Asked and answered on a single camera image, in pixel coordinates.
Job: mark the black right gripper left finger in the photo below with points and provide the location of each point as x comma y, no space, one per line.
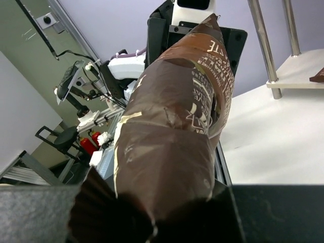
36,213

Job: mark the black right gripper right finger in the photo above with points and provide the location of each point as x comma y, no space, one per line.
268,213

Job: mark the brown Kettle sea salt bag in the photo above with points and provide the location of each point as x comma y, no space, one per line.
164,150

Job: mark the brown Chuba bag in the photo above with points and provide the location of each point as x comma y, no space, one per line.
318,78

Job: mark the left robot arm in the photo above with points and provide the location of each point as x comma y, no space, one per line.
121,73

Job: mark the white two-tier wooden shelf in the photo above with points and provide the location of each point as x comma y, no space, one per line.
295,72

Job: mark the black office stool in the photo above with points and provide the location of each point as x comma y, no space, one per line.
64,141

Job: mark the red fire extinguisher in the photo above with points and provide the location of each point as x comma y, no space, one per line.
87,145

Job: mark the black tripod stand device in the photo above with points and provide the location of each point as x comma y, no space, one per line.
69,87

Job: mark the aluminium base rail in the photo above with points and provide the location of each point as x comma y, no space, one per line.
221,169

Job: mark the left aluminium frame post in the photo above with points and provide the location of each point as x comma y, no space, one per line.
72,28

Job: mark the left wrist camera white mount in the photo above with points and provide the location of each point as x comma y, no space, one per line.
189,14

